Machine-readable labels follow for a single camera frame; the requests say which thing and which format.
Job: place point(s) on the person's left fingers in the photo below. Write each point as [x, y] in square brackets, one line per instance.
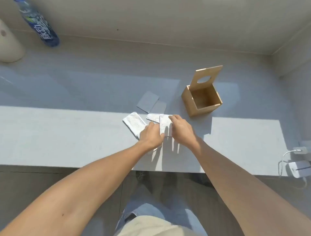
[153, 125]

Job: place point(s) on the person's right fingers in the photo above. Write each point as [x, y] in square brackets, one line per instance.
[175, 119]

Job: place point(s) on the person's left hand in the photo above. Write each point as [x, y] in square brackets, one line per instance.
[151, 137]

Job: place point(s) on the white charger plug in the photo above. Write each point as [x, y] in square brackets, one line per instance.
[300, 150]

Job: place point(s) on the person's right forearm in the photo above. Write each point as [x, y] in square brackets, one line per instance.
[243, 192]

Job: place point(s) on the white tissue packet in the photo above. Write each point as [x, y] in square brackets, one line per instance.
[153, 118]
[147, 101]
[160, 107]
[134, 124]
[165, 124]

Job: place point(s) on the white cylindrical container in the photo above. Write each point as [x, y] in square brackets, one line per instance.
[8, 46]

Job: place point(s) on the blue plastic drink bottle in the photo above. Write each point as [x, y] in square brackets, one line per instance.
[38, 24]

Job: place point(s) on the person's right hand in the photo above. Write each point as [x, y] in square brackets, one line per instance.
[182, 132]

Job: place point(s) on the person's left forearm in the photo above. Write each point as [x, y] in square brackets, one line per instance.
[80, 192]

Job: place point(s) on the white box-shaped device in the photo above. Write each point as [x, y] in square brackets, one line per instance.
[298, 169]

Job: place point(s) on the person's blue jeans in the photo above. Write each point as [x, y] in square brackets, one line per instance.
[155, 209]

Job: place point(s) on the person's beige shirt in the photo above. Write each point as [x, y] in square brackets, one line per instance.
[150, 227]

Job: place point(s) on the wooden tissue box with lid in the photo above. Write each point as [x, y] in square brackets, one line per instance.
[194, 104]

